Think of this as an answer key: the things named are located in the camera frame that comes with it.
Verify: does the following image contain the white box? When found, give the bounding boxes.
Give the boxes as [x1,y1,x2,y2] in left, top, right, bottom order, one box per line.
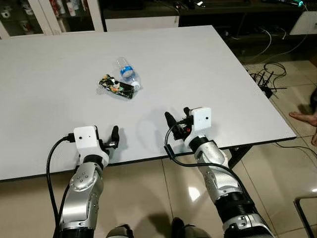
[289,11,317,36]

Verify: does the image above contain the black colourful snack wrapper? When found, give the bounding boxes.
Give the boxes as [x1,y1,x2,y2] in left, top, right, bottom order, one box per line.
[98,74,136,100]

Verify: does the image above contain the black router with antennas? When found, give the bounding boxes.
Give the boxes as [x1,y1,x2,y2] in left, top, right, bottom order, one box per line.
[257,71,288,99]

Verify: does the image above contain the clear plastic bottle blue label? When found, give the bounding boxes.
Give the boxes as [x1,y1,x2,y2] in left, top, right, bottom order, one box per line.
[116,57,142,92]

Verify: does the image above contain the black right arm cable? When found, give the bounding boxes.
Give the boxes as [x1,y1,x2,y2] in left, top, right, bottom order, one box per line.
[163,121,259,211]

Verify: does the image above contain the robot right leg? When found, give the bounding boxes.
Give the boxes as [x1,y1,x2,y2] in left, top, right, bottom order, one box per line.
[170,217,200,238]

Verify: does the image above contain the white glass door cabinet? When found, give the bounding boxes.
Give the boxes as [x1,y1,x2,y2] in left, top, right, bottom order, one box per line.
[0,0,105,39]

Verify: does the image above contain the dark wooden shelf unit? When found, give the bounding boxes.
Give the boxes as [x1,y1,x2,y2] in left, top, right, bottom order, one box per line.
[99,0,317,51]

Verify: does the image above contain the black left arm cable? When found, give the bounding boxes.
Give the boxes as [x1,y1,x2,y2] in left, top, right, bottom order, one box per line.
[46,134,76,238]

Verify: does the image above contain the robot left leg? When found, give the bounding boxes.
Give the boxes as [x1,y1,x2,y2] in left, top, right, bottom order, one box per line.
[106,224,135,238]

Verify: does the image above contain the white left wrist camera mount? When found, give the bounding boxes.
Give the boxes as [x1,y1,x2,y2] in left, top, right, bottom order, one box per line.
[73,126,110,167]

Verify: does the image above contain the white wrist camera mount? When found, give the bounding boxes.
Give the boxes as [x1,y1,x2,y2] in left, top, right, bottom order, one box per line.
[187,107,212,145]
[73,126,110,167]

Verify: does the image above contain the white cable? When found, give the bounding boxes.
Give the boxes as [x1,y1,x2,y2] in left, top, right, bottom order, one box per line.
[247,27,309,64]

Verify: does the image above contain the robot leg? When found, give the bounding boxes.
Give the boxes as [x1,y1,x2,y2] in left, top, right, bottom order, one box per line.
[170,217,200,238]
[106,224,135,238]

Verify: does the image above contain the black metal table leg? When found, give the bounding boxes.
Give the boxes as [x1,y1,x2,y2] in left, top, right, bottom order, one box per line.
[228,145,254,169]

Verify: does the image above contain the white flat panel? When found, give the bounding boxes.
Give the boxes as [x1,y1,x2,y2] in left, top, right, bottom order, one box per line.
[104,16,180,32]

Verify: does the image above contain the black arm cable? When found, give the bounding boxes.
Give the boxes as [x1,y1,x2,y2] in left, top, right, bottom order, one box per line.
[163,121,259,211]
[46,134,76,238]

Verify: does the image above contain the black floor cable tangle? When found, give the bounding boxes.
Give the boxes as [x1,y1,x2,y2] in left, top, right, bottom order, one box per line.
[249,61,288,91]

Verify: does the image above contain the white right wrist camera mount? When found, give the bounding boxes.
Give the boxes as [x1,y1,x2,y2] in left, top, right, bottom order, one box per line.
[187,107,212,145]

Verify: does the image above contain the grey metal chair frame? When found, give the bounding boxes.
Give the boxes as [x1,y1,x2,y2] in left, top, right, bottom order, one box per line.
[293,195,317,238]

